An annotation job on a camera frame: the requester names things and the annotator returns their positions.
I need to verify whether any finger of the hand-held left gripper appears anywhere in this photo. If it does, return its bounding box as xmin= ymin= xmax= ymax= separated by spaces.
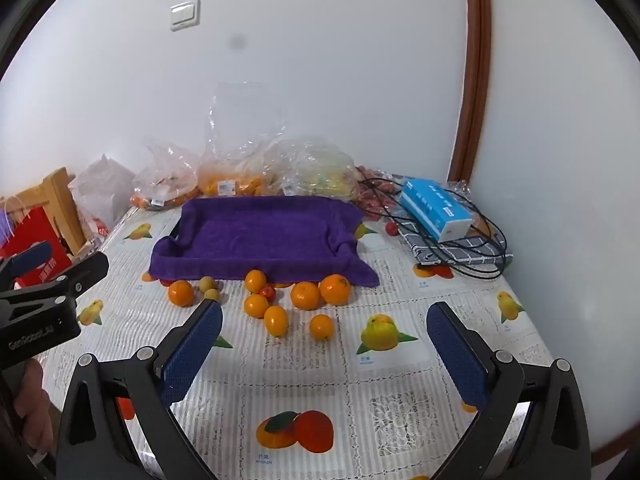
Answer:
xmin=0 ymin=251 xmax=110 ymax=311
xmin=0 ymin=241 xmax=54 ymax=286

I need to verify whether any white plastic bag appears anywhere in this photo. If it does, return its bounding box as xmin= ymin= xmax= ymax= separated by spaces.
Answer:
xmin=67 ymin=154 xmax=136 ymax=251

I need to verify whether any blue tissue box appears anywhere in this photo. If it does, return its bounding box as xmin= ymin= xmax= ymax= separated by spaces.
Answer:
xmin=398 ymin=177 xmax=473 ymax=243

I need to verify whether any red paper bag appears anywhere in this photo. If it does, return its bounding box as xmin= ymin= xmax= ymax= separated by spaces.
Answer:
xmin=0 ymin=206 xmax=76 ymax=288

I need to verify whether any oval orange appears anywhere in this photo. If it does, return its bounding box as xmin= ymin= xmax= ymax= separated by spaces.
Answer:
xmin=263 ymin=305 xmax=290 ymax=338

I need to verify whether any tall clear bag of oranges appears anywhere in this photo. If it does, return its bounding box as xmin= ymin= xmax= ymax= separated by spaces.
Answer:
xmin=197 ymin=81 xmax=291 ymax=198

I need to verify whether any wooden chair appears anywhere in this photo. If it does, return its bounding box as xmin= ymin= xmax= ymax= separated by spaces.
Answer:
xmin=15 ymin=167 xmax=88 ymax=256

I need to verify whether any person's left hand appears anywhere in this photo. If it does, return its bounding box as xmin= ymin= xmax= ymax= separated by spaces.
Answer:
xmin=12 ymin=360 xmax=55 ymax=456

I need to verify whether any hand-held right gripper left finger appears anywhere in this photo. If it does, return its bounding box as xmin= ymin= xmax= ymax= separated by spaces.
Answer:
xmin=54 ymin=300 xmax=224 ymax=480

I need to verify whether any clear bag of yellow produce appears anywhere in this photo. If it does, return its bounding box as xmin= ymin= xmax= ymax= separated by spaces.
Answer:
xmin=265 ymin=135 xmax=363 ymax=201

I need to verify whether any white light switch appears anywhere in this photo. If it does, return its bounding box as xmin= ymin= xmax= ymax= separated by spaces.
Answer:
xmin=169 ymin=0 xmax=202 ymax=32

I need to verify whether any brown wooden door frame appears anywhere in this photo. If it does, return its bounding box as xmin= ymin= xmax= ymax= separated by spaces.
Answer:
xmin=446 ymin=0 xmax=492 ymax=183

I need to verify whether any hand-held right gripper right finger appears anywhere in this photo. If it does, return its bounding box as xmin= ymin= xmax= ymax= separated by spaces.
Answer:
xmin=426 ymin=301 xmax=593 ymax=480

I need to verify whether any small orange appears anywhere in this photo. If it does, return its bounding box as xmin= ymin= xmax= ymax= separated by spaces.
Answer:
xmin=309 ymin=314 xmax=334 ymax=342

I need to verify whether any black wire basket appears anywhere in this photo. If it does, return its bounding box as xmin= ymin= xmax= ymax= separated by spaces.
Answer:
xmin=357 ymin=176 xmax=508 ymax=280

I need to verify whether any purple towel covered tray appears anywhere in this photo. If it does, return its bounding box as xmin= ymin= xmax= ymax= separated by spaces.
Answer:
xmin=148 ymin=196 xmax=381 ymax=288

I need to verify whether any bag of red produce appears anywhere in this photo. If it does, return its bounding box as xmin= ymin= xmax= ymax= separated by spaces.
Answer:
xmin=352 ymin=164 xmax=406 ymax=221

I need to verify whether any clear bag of small oranges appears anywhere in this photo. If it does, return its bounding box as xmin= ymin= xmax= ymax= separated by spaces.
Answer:
xmin=131 ymin=136 xmax=203 ymax=211

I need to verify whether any printed tablecloth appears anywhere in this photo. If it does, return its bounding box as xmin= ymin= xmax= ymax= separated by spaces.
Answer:
xmin=30 ymin=200 xmax=556 ymax=480

